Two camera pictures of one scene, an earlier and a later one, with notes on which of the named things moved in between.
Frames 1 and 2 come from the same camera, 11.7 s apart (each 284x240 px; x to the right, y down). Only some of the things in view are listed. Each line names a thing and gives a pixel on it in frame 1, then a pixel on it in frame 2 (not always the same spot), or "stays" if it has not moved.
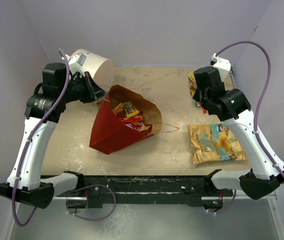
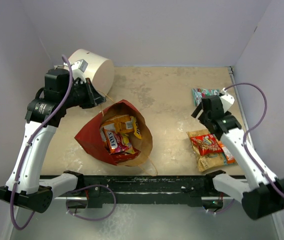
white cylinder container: (101, 68) stays
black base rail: (103, 191) stays
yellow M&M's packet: (127, 108) -> (137, 132)
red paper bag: (110, 133) -> (90, 137)
